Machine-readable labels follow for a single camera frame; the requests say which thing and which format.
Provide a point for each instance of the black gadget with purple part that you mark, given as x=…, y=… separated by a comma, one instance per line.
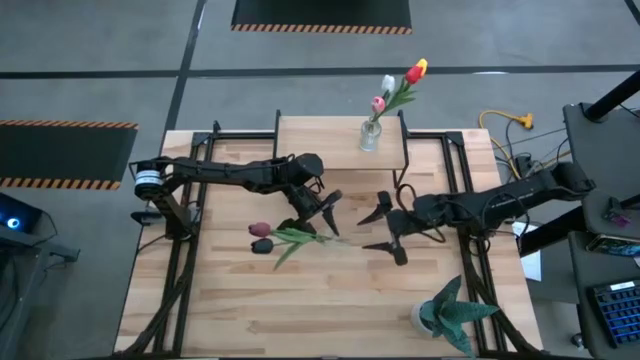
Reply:
x=621, y=220

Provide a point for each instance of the black power adapter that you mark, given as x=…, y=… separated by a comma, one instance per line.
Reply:
x=522, y=162

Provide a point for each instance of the black caster wheel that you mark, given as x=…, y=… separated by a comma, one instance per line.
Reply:
x=578, y=341

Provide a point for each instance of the black backlit keypad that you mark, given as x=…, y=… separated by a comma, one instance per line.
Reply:
x=620, y=315

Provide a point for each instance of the pink artificial tulip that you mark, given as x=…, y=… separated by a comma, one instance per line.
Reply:
x=378, y=104

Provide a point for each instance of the maroon artificial tulip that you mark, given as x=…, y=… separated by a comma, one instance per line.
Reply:
x=260, y=229

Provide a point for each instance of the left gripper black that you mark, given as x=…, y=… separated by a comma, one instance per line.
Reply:
x=305, y=202

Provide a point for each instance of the wooden shelf with black frame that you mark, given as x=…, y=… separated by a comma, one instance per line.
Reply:
x=325, y=142

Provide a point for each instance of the grey equipment stand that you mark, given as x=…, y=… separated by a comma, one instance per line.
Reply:
x=30, y=245

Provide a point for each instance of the black aluminium table frame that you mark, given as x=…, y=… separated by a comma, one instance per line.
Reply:
x=240, y=135

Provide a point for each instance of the black artificial tulip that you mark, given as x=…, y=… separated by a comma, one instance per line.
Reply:
x=262, y=246

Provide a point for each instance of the black metal pole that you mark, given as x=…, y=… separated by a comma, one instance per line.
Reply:
x=612, y=97

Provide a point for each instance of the black metal beam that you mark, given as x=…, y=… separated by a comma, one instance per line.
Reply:
x=550, y=232

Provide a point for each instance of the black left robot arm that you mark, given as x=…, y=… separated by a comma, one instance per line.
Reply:
x=225, y=170

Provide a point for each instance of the white artificial tulip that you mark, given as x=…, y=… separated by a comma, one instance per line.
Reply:
x=388, y=82

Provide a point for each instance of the grey desk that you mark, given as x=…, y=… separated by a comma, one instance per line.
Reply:
x=605, y=160

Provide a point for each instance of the green plant in white pot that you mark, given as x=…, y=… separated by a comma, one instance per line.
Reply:
x=450, y=312

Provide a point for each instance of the black hazard striped floor mat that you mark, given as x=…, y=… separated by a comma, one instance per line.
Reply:
x=60, y=150
x=320, y=12

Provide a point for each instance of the dark smartphone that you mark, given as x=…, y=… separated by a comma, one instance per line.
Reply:
x=612, y=246

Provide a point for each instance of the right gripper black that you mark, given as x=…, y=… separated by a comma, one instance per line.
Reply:
x=415, y=220

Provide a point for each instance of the red artificial tulip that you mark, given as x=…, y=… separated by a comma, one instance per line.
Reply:
x=414, y=75

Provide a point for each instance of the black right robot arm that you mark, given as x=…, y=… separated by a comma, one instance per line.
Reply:
x=500, y=200

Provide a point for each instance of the black computer with blue light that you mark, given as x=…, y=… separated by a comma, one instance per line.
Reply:
x=20, y=215

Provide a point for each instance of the yellow orange artificial tulip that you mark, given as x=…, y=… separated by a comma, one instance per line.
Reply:
x=422, y=62

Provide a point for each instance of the white paper sheet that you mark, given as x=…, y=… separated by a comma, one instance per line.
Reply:
x=532, y=265

